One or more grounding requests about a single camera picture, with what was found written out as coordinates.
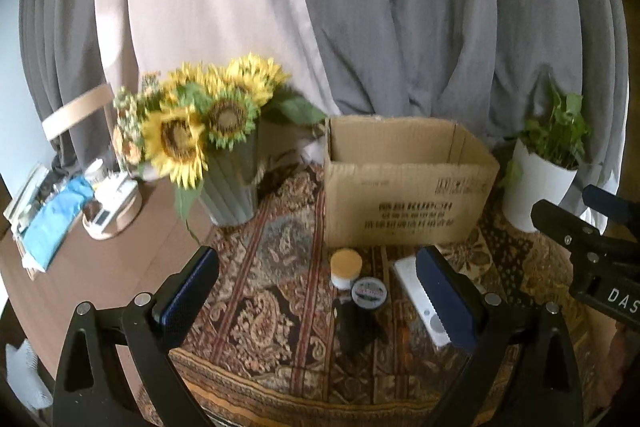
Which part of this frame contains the white handheld device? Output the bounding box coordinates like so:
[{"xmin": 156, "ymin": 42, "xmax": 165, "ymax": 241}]
[{"xmin": 92, "ymin": 207, "xmax": 118, "ymax": 230}]

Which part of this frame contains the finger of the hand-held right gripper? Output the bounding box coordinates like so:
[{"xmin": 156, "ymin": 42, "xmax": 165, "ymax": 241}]
[
  {"xmin": 531, "ymin": 199, "xmax": 602, "ymax": 254},
  {"xmin": 582, "ymin": 184, "xmax": 640, "ymax": 235}
]

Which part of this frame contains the sunflower bouquet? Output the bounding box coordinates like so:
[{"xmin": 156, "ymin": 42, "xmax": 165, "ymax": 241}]
[{"xmin": 142, "ymin": 53, "xmax": 327, "ymax": 240}]

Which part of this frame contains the grey curtain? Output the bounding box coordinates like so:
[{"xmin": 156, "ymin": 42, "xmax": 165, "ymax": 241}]
[
  {"xmin": 280, "ymin": 0, "xmax": 631, "ymax": 172},
  {"xmin": 19, "ymin": 0, "xmax": 132, "ymax": 178}
]

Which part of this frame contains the orange flower bunch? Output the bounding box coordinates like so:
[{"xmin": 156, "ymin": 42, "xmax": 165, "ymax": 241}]
[{"xmin": 112, "ymin": 74, "xmax": 166, "ymax": 175}]

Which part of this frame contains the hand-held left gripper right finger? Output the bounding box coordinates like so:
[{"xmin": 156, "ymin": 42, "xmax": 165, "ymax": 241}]
[{"xmin": 416, "ymin": 246, "xmax": 586, "ymax": 427}]

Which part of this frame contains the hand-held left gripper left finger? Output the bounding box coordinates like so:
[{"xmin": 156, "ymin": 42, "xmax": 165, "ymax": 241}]
[{"xmin": 52, "ymin": 246, "xmax": 221, "ymax": 427}]

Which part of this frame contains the black cylindrical bottle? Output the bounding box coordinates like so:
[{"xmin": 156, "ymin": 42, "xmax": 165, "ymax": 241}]
[{"xmin": 332, "ymin": 297, "xmax": 388, "ymax": 355}]

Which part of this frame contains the small white jar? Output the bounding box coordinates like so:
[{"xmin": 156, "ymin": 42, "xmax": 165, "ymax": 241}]
[{"xmin": 85, "ymin": 159, "xmax": 107, "ymax": 185}]

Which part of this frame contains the white plant pot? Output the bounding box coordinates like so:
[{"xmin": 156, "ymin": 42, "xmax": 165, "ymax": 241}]
[{"xmin": 501, "ymin": 139, "xmax": 581, "ymax": 233}]

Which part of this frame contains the round metal tin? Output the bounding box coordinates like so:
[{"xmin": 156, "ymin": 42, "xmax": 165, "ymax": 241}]
[{"xmin": 350, "ymin": 277, "xmax": 388, "ymax": 309}]

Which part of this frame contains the brown cardboard box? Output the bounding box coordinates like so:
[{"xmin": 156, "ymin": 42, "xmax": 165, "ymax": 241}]
[{"xmin": 322, "ymin": 116, "xmax": 501, "ymax": 248}]

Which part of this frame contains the blue cloth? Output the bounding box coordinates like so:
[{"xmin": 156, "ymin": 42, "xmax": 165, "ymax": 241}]
[{"xmin": 24, "ymin": 179, "xmax": 96, "ymax": 270}]

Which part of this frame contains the wooden ring desk lamp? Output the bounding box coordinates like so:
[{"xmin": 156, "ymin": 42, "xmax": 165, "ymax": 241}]
[{"xmin": 42, "ymin": 84, "xmax": 142, "ymax": 241}]

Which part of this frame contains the patterned table mat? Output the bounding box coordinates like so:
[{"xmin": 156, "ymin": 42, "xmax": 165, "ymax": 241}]
[{"xmin": 135, "ymin": 162, "xmax": 621, "ymax": 427}]

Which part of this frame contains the green potted plant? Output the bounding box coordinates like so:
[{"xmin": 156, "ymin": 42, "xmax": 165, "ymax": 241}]
[{"xmin": 502, "ymin": 77, "xmax": 596, "ymax": 188}]

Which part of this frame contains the white sheer cloth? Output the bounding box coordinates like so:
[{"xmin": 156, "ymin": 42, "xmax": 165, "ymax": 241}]
[{"xmin": 565, "ymin": 162, "xmax": 623, "ymax": 233}]

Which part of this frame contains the stack of books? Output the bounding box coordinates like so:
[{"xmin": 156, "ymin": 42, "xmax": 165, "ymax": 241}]
[{"xmin": 2, "ymin": 162, "xmax": 51, "ymax": 240}]

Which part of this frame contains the grey ribbed vase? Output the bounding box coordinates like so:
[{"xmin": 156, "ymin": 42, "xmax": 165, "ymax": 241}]
[{"xmin": 197, "ymin": 127, "xmax": 261, "ymax": 227}]

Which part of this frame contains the white remote control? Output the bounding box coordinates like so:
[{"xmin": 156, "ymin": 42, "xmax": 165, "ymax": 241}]
[{"xmin": 394, "ymin": 257, "xmax": 451, "ymax": 348}]

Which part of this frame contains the white jar with wooden lid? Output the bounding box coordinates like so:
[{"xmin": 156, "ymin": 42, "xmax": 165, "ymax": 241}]
[{"xmin": 330, "ymin": 248, "xmax": 363, "ymax": 290}]

